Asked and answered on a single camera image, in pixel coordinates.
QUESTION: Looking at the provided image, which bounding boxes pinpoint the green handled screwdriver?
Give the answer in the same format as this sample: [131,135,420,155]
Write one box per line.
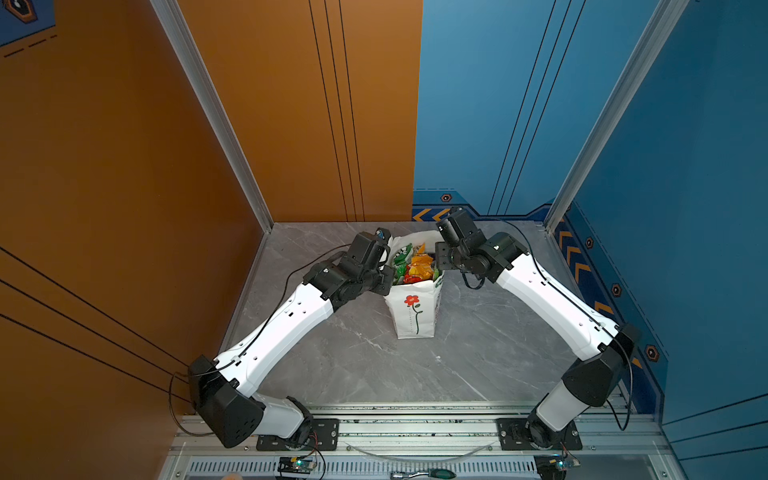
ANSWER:
[389,468,457,480]

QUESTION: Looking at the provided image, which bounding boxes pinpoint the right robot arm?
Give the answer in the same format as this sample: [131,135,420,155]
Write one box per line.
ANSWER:
[437,207,641,449]

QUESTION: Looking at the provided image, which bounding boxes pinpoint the green yellow snack bag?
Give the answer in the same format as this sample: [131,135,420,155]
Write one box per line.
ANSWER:
[392,243,413,285]

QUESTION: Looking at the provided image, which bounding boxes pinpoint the white paper bag with flower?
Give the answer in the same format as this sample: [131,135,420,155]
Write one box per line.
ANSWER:
[385,231,444,339]

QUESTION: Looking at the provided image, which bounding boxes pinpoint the small orange snack packet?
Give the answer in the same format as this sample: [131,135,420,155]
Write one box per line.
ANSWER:
[409,243,434,267]

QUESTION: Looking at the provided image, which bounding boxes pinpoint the aluminium rail frame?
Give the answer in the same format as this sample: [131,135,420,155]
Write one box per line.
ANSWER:
[159,402,686,479]

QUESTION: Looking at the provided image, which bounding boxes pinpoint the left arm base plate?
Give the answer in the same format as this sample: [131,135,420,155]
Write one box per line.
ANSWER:
[256,418,340,452]

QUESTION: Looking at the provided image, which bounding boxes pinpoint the right aluminium corner post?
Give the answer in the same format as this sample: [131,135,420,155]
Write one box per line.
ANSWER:
[543,0,689,234]

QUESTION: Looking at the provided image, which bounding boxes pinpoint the left green circuit board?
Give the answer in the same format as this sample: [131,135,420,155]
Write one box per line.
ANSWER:
[276,456,320,479]

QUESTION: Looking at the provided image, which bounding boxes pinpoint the red yellow snack packet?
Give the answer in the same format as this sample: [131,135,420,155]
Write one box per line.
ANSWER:
[404,264,434,284]

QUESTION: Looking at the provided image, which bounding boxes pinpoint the left aluminium corner post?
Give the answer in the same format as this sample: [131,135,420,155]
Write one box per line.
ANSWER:
[150,0,274,234]

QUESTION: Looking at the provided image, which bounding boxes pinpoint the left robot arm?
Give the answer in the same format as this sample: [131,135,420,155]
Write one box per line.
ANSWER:
[187,228,394,448]

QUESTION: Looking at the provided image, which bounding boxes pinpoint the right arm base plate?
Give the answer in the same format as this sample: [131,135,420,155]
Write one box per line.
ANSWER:
[495,417,583,451]

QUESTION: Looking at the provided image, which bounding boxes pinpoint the aluminium corner post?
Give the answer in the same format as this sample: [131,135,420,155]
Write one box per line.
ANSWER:
[543,0,689,234]
[150,0,274,234]

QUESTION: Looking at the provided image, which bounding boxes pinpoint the right circuit board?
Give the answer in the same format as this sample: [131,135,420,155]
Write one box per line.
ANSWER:
[534,456,581,480]

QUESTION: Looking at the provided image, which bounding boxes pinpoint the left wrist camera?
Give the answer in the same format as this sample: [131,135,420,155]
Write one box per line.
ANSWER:
[375,227,392,242]

